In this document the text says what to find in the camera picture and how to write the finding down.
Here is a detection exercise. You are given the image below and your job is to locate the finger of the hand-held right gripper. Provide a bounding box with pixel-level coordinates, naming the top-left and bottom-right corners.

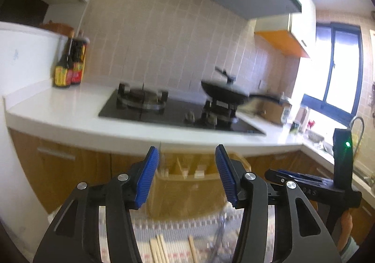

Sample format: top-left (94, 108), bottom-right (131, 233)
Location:
top-left (264, 169), bottom-right (311, 191)
top-left (278, 169), bottom-right (335, 187)

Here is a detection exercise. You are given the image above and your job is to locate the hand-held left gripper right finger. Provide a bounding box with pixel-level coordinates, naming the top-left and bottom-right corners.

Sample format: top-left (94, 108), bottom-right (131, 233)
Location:
top-left (215, 144), bottom-right (342, 263)

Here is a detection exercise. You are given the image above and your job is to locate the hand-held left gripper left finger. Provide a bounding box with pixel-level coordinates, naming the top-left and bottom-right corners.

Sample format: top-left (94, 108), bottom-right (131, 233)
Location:
top-left (33, 146), bottom-right (160, 263)

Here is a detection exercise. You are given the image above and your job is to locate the tan plastic utensil basket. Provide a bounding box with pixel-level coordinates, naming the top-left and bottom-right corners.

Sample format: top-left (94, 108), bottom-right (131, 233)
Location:
top-left (146, 150), bottom-right (253, 218)

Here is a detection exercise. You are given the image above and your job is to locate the wooden chopstick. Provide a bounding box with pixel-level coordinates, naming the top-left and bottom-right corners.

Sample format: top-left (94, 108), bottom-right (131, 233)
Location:
top-left (157, 234), bottom-right (170, 263)
top-left (188, 236), bottom-right (200, 263)
top-left (149, 238), bottom-right (160, 263)

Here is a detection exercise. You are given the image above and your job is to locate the person's right hand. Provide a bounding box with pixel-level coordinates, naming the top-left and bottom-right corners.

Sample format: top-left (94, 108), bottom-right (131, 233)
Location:
top-left (337, 211), bottom-right (356, 252)

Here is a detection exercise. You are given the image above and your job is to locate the metal faucet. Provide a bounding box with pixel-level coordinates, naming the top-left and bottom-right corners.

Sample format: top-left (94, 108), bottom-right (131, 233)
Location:
top-left (348, 116), bottom-right (366, 164)

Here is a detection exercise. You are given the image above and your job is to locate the striped woven table mat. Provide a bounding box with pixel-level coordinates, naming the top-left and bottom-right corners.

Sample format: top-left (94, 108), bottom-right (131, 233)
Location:
top-left (98, 207), bottom-right (277, 263)

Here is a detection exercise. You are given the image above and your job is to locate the beige rice cooker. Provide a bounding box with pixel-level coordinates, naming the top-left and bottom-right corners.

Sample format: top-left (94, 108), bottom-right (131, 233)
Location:
top-left (258, 96), bottom-right (293, 126)

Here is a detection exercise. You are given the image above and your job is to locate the burner grate under wok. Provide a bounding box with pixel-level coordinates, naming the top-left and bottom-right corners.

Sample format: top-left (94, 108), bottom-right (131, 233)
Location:
top-left (202, 99), bottom-right (238, 126)

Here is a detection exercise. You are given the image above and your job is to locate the black glass gas cooktop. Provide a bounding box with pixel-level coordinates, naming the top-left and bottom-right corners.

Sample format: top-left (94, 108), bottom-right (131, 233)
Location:
top-left (98, 87), bottom-right (266, 136)

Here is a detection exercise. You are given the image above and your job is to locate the empty burner grate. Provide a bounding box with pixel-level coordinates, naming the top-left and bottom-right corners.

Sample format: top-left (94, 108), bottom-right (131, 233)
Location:
top-left (116, 83), bottom-right (169, 113)

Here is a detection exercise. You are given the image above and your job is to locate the black wok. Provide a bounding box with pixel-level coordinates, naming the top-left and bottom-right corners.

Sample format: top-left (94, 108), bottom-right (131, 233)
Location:
top-left (201, 80), bottom-right (291, 108)

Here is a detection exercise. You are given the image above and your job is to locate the dark framed window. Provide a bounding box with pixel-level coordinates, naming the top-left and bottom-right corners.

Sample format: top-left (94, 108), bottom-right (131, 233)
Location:
top-left (302, 23), bottom-right (364, 116)

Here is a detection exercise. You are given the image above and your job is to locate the wide dark sauce bottle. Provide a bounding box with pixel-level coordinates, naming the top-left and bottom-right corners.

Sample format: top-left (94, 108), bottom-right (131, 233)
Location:
top-left (70, 37), bottom-right (89, 85)

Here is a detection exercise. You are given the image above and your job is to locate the tall dark sauce bottle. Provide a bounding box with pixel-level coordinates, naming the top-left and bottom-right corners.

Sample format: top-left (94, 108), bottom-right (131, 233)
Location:
top-left (53, 31), bottom-right (74, 89)

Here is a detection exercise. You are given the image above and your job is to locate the white refrigerator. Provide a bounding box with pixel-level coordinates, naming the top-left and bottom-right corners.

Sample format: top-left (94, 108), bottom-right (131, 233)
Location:
top-left (0, 21), bottom-right (70, 252)

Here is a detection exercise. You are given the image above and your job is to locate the metal cabinet handle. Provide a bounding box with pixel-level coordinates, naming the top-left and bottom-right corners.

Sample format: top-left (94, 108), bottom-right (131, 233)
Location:
top-left (36, 147), bottom-right (77, 161)

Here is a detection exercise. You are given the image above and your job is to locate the wok lid with black handle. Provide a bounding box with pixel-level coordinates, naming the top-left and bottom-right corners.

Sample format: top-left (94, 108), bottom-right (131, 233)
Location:
top-left (205, 66), bottom-right (251, 95)

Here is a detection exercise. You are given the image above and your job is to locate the white and orange wall cabinet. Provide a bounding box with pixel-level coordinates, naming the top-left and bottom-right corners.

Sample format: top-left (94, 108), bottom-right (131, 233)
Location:
top-left (254, 0), bottom-right (317, 59)

